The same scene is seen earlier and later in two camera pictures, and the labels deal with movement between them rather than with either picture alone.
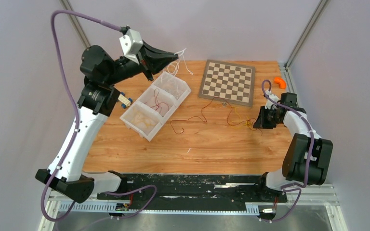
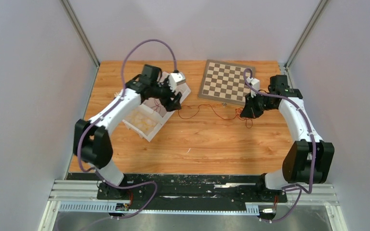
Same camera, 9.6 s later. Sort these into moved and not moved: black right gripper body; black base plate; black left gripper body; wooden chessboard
Moved: black left gripper body; black right gripper body
Not moved: wooden chessboard; black base plate
